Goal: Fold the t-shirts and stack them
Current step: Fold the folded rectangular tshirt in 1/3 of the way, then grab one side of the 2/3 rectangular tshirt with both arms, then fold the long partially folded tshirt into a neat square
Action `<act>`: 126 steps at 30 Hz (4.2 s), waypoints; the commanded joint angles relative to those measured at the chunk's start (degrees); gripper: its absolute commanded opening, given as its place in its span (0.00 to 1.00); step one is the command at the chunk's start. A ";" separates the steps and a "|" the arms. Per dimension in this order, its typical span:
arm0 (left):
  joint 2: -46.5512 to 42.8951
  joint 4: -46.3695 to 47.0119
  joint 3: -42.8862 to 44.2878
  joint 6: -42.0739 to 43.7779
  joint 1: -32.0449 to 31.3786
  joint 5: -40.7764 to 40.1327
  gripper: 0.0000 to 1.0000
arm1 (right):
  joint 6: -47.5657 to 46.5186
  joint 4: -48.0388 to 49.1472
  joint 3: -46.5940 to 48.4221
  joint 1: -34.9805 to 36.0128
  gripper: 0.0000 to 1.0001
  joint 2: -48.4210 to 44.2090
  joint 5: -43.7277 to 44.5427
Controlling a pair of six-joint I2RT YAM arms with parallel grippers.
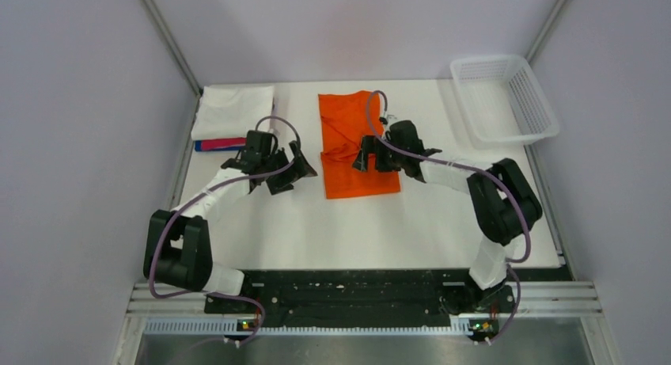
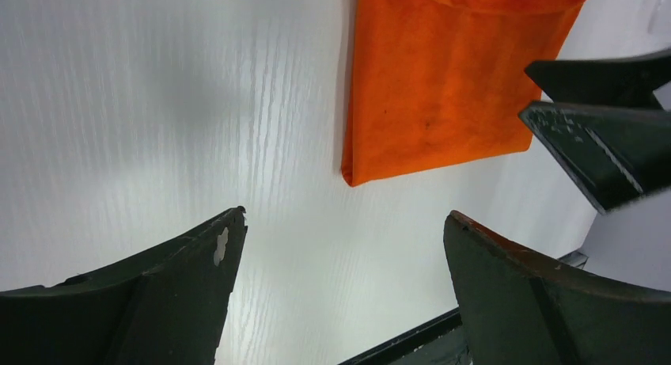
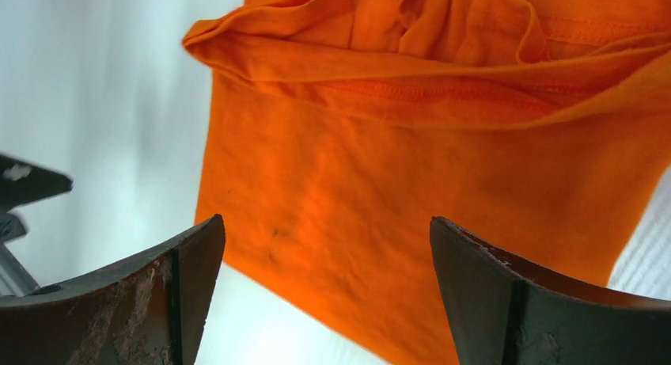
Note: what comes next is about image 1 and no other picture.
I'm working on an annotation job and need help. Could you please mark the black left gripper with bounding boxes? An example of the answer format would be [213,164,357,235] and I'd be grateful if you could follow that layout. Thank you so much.
[262,140,316,194]

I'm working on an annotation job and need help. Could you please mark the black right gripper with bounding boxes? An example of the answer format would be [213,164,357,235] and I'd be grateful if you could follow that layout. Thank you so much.
[353,135,407,173]

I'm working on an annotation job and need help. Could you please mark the orange t-shirt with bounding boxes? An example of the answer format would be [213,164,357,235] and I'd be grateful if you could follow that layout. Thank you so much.
[318,90,401,200]

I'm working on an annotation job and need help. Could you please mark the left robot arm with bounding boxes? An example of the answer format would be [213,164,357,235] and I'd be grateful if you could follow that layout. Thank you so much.
[143,130,317,313]

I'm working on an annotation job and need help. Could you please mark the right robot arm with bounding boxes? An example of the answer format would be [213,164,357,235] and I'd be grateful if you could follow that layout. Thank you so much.
[352,120,543,314]

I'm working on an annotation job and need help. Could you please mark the folded magenta t-shirt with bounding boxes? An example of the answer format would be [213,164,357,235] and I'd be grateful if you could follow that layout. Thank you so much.
[195,137,246,151]

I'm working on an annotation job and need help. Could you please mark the folded white t-shirt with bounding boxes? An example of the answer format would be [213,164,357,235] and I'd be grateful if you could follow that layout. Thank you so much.
[191,86,275,141]

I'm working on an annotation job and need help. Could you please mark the folded blue t-shirt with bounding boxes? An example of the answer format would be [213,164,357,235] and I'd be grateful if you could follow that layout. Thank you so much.
[195,140,236,152]

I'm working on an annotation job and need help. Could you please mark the white plastic basket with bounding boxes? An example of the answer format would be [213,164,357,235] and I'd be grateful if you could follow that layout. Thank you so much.
[449,55,559,149]

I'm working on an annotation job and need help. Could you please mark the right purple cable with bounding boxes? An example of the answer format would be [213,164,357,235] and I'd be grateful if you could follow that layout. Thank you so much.
[365,90,533,345]

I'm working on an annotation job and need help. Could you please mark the purple cable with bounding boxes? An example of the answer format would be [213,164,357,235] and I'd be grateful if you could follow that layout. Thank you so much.
[365,90,533,345]
[147,115,302,348]

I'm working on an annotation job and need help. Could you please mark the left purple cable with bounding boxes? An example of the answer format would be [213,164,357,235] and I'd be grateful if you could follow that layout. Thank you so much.
[147,115,302,348]

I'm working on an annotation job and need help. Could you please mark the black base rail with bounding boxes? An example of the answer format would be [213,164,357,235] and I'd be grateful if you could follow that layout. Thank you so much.
[204,268,572,331]

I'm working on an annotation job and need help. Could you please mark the white cable duct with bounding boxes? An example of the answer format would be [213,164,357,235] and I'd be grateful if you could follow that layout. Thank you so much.
[143,317,494,336]

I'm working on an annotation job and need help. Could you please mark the left aluminium frame post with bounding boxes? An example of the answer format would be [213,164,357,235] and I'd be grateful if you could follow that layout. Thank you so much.
[139,0,202,96]

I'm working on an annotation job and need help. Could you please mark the aluminium frame post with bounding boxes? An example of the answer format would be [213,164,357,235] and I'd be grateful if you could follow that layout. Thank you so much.
[525,0,573,66]
[139,0,202,96]

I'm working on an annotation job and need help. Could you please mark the right aluminium frame post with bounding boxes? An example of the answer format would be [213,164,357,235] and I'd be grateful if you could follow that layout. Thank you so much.
[525,0,573,66]

